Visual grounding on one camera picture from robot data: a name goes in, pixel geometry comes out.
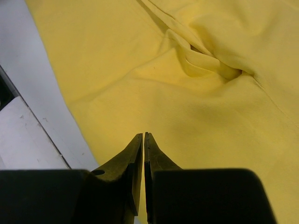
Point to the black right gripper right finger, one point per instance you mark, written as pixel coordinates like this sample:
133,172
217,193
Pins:
201,196

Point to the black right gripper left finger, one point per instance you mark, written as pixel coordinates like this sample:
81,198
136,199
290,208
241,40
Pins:
109,194

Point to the yellow trousers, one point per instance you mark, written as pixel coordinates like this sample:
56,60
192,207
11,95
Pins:
215,81

